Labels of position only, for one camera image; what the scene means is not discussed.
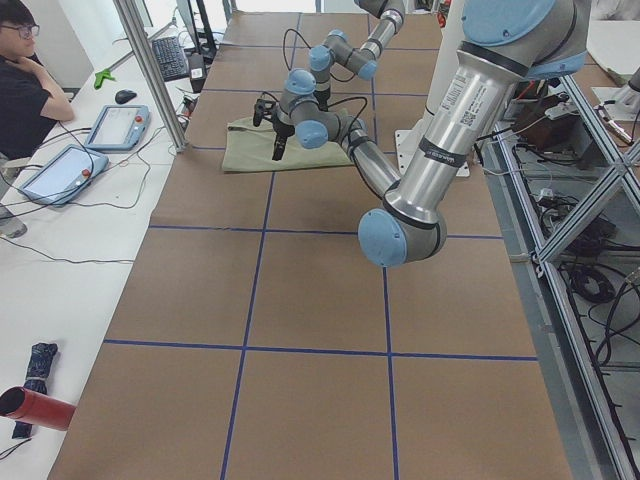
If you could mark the black keyboard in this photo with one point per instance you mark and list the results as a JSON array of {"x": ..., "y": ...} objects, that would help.
[{"x": 170, "y": 57}]

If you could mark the seated person in black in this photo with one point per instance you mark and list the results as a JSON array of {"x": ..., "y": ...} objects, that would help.
[{"x": 32, "y": 102}]

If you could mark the folded dark blue umbrella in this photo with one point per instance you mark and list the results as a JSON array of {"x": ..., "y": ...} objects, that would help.
[{"x": 37, "y": 374}]

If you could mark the black computer mouse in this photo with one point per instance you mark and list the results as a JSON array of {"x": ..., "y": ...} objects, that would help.
[{"x": 124, "y": 96}]

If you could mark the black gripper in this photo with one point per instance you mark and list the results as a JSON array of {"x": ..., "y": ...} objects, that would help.
[{"x": 283, "y": 130}]

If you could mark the blue teach pendant near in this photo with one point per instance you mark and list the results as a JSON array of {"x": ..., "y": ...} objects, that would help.
[{"x": 64, "y": 176}]

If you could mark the green plastic clamp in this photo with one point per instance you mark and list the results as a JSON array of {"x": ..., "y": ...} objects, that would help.
[{"x": 101, "y": 77}]

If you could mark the blue teach pendant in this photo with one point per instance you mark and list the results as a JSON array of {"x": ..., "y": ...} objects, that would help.
[
  {"x": 64, "y": 176},
  {"x": 118, "y": 128}
]

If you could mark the olive green long-sleeve shirt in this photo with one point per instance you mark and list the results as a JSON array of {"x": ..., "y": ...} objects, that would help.
[{"x": 249, "y": 149}]

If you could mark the blue teach pendant far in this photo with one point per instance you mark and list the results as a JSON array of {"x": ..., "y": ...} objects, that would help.
[{"x": 118, "y": 128}]

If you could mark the red cylinder tube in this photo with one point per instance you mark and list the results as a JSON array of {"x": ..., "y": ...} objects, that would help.
[{"x": 31, "y": 407}]

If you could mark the aluminium frame side rail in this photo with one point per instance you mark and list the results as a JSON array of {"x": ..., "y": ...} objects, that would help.
[{"x": 563, "y": 167}]

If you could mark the aluminium frame post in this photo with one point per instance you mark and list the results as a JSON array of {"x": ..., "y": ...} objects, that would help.
[{"x": 141, "y": 47}]

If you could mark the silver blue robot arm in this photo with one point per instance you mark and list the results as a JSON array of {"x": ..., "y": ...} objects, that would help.
[
  {"x": 361, "y": 62},
  {"x": 503, "y": 43}
]

